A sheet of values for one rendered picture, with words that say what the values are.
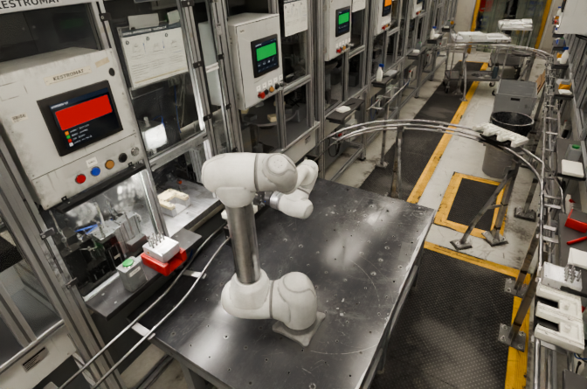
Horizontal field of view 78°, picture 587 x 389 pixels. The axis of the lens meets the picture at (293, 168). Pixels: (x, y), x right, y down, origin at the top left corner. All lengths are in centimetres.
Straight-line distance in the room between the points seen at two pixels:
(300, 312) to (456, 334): 135
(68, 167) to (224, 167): 58
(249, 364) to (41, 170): 106
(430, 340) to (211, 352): 142
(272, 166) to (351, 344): 88
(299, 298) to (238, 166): 61
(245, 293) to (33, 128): 94
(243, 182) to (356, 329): 88
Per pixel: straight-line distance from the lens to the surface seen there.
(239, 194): 123
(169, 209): 204
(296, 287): 152
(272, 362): 166
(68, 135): 146
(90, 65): 150
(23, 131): 142
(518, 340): 279
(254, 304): 156
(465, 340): 267
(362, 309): 181
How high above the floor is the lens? 209
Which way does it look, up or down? 30 degrees down
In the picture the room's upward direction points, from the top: 3 degrees counter-clockwise
